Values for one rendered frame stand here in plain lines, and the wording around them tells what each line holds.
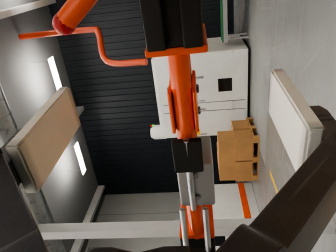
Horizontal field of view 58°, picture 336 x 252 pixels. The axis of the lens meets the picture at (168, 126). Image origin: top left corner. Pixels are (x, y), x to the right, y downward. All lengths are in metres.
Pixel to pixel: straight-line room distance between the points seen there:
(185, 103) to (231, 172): 7.18
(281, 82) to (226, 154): 6.99
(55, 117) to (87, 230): 3.34
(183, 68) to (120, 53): 11.08
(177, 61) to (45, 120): 0.16
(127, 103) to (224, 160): 5.85
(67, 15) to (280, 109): 0.23
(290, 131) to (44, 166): 0.13
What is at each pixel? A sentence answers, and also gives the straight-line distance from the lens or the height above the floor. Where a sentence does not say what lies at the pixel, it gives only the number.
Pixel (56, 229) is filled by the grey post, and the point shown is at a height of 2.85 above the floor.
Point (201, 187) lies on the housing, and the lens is 0.39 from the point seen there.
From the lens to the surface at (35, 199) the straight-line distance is 7.14.
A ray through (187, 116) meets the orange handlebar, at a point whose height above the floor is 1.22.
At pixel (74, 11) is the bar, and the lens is 0.33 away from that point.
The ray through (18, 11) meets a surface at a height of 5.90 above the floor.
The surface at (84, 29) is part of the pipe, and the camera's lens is 8.97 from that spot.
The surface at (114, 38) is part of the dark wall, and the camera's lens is 11.30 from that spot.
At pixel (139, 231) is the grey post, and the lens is 3.35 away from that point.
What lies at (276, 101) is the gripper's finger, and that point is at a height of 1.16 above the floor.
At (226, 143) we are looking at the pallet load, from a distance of 6.97.
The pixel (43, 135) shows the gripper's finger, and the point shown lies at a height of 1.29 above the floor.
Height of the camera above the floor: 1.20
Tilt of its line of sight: 7 degrees up
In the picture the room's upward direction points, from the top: 94 degrees counter-clockwise
